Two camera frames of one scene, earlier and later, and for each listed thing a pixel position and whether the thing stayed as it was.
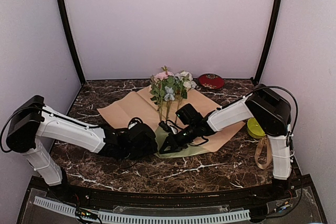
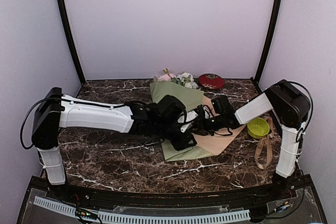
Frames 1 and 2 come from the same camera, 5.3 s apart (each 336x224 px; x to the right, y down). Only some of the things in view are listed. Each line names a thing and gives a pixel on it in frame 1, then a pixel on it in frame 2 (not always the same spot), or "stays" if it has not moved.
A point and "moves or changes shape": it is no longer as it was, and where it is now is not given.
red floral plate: (211, 81) stays
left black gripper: (151, 149) → (181, 144)
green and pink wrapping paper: (156, 107) moves or changes shape
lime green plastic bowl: (254, 129) stays
